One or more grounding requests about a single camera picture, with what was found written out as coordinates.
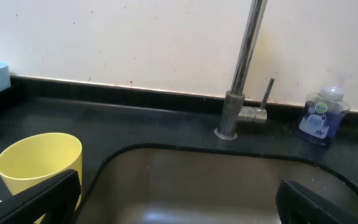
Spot blue soap bottle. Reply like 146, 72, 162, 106
295, 84, 351, 147

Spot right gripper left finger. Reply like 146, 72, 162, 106
0, 169, 82, 224

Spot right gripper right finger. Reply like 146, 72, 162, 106
275, 179, 358, 224

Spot yellow cup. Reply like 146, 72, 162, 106
0, 132, 83, 224

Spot steel tap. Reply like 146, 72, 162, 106
213, 0, 276, 141

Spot steel sink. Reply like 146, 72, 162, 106
73, 142, 358, 224

